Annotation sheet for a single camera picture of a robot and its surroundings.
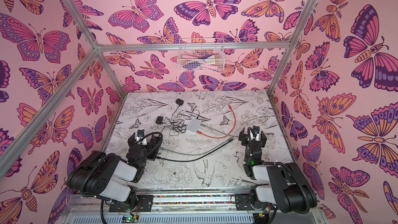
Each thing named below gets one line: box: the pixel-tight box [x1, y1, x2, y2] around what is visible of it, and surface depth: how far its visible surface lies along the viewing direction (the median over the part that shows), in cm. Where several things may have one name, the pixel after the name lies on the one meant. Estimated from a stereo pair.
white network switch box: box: [186, 117, 202, 134], surface depth 102 cm
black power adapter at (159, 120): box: [155, 116, 164, 125], surface depth 105 cm
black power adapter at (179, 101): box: [171, 98, 184, 121], surface depth 115 cm
